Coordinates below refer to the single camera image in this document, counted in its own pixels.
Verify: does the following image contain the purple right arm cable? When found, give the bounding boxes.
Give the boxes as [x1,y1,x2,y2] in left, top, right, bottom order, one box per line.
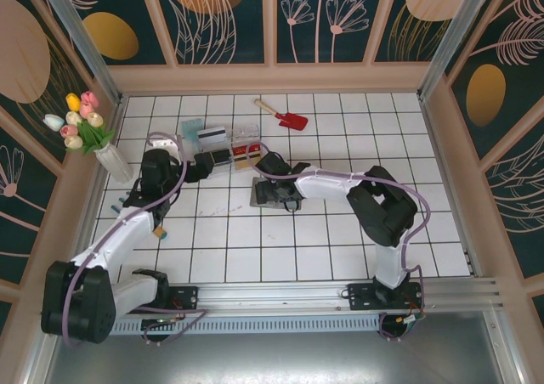
[247,141,430,343]

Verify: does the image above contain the white blue artificial tulip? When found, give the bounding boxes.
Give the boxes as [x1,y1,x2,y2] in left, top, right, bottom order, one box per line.
[42,113,64,132]

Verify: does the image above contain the aluminium frame post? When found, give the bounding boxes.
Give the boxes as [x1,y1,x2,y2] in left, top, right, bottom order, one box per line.
[33,0,125,105]
[417,0,507,101]

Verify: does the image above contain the teal rake with wooden handle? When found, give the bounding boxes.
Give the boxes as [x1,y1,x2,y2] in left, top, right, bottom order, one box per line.
[110,194,168,240]

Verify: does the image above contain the steel sheet panel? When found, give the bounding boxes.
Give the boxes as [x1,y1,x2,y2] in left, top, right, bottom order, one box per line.
[23,311,526,384]

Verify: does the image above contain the light blue toy rake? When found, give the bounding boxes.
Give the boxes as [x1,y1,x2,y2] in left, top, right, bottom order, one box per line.
[180,118,205,147]

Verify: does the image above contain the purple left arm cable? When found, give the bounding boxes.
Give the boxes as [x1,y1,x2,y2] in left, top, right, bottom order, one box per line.
[62,132,208,349]

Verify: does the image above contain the aluminium front rail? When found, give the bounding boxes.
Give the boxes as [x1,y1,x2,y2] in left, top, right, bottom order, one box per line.
[40,276,506,318]

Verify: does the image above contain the white ribbed vase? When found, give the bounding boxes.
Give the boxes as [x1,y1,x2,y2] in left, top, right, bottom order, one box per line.
[93,141,135,184]

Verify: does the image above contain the grey card holder wallet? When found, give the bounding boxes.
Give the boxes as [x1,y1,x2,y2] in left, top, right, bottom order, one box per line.
[248,177,303,212]

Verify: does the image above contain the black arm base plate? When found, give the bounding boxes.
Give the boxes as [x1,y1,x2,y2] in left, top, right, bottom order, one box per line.
[347,282,426,313]
[167,285,201,316]

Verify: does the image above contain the clear acrylic card stand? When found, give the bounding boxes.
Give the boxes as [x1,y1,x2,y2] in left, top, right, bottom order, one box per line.
[196,122,263,177]

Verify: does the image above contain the vented metal strip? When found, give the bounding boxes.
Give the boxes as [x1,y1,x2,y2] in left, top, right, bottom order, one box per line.
[57,315,383,336]

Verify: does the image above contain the green artificial leaves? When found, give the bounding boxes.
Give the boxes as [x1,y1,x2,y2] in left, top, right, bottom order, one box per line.
[77,120,116,155]

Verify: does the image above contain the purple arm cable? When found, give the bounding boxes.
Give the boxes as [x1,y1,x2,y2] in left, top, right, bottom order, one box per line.
[62,132,208,349]
[247,141,430,343]

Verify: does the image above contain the white card with black stripe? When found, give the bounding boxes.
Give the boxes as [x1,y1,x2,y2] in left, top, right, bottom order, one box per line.
[196,127,226,152]

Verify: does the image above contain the red toy shovel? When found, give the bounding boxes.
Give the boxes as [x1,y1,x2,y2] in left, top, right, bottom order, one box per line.
[253,98,309,132]

